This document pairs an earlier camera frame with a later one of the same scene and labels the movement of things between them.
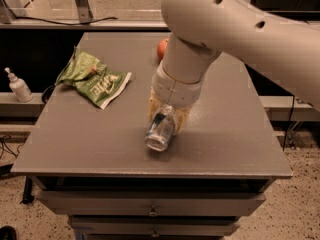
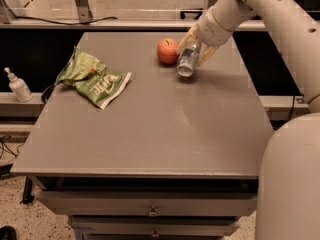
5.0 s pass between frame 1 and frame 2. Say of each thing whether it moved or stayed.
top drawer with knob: stayed
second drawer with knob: stayed
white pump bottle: stayed
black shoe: stayed
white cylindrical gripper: moved
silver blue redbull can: moved
